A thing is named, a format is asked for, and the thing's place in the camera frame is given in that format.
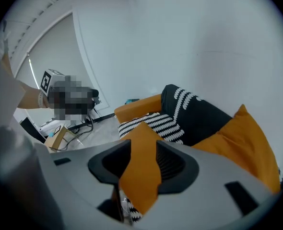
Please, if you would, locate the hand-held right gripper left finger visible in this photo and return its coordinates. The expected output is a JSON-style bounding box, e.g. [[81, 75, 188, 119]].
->
[[88, 139, 132, 185]]

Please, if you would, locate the black cushion with white pattern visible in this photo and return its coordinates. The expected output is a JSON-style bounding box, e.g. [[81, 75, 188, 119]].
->
[[160, 84, 233, 147]]

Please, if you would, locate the white wristband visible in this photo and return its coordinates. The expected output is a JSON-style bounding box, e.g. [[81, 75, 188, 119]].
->
[[36, 90, 45, 109]]

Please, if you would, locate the black cable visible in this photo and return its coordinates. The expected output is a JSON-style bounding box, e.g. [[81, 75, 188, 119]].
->
[[59, 108, 95, 151]]

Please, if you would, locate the black flat panel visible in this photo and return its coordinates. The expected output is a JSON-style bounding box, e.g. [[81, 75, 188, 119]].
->
[[20, 117, 47, 144]]

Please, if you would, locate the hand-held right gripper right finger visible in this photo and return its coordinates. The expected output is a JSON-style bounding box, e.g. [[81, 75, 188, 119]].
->
[[156, 140, 200, 195]]

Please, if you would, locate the plain orange cushion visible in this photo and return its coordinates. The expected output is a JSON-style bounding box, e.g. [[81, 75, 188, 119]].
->
[[118, 121, 165, 216]]

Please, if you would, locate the brown cardboard box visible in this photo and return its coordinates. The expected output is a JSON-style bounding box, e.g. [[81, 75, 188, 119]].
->
[[45, 125, 73, 153]]

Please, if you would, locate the large orange cushion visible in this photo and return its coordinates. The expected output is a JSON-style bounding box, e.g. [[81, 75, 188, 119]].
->
[[191, 103, 282, 194]]

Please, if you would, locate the person's white shirt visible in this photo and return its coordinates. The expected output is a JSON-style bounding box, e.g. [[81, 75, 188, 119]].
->
[[0, 20, 60, 230]]

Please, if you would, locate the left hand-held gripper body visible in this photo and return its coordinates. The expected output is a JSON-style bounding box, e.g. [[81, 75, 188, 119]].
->
[[39, 68, 94, 122]]

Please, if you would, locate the person's left forearm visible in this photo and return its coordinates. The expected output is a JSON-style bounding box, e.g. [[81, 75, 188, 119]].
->
[[16, 80, 49, 110]]

